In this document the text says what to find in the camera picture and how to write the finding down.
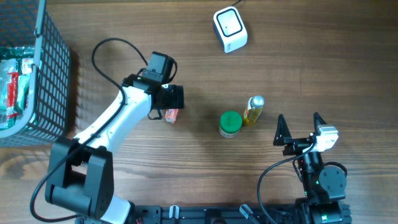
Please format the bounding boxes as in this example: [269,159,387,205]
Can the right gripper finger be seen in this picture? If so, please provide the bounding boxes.
[313,112,327,130]
[273,114,292,146]

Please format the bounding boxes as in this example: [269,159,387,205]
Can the white barcode scanner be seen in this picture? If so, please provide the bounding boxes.
[213,6,248,54]

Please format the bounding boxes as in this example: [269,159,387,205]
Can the right camera cable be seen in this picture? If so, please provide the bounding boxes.
[257,142,317,224]

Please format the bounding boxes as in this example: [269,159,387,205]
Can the grey plastic mesh basket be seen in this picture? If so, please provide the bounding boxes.
[1,0,72,147]

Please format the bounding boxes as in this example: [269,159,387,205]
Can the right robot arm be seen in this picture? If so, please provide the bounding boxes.
[273,113,351,224]

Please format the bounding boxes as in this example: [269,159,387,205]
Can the red tissue pack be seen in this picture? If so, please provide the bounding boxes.
[165,109,178,123]

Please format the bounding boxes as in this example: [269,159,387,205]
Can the left camera cable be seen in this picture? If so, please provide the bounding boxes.
[29,37,150,223]

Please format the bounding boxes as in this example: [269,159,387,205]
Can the red white snack packet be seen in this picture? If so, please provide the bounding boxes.
[7,72,19,109]

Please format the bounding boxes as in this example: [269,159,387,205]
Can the green foil packet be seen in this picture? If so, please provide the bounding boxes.
[1,47,35,60]

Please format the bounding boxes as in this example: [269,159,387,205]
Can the green lid jar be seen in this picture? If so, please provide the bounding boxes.
[219,111,243,138]

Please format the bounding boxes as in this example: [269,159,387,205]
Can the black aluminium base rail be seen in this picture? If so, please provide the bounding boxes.
[75,204,353,224]

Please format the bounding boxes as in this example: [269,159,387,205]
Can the yellow oil bottle silver cap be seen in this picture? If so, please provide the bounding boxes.
[243,95,265,126]

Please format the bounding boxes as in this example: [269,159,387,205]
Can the camera cable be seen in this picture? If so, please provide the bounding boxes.
[29,37,150,223]
[257,142,317,224]

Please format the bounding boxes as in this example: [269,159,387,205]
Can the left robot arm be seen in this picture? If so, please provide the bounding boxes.
[44,52,184,223]

